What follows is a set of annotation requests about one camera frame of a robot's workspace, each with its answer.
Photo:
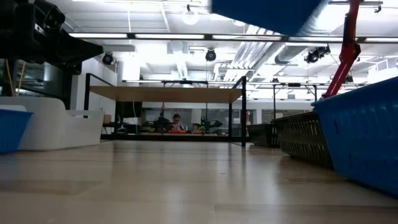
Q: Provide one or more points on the black plastic basket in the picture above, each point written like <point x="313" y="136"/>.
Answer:
<point x="262" y="135"/>
<point x="304" y="140"/>

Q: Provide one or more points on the white plastic basket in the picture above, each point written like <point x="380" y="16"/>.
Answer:
<point x="53" y="130"/>

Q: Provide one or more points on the white globe pendant lamp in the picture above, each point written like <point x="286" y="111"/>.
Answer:
<point x="190" y="15"/>

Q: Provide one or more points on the red desk lamp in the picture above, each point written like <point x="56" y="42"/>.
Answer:
<point x="349" y="49"/>

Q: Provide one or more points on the black ceiling spotlight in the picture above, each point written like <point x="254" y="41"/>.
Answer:
<point x="210" y="55"/>
<point x="317" y="54"/>
<point x="108" y="58"/>

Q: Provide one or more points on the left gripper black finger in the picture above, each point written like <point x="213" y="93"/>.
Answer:
<point x="77" y="42"/>
<point x="77" y="56"/>

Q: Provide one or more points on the small cardboard box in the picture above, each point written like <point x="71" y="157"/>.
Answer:
<point x="107" y="119"/>

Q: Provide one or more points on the black background robot arm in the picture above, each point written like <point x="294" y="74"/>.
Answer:
<point x="211" y="124"/>
<point x="161" y="123"/>

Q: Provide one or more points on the black background frame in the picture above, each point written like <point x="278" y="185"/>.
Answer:
<point x="293" y="84"/>

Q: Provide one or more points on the black monitor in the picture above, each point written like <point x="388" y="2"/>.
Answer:
<point x="129" y="109"/>

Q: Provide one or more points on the person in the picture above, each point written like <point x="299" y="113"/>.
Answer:
<point x="176" y="122"/>

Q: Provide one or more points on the black rail with light bars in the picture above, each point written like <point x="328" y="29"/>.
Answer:
<point x="208" y="36"/>

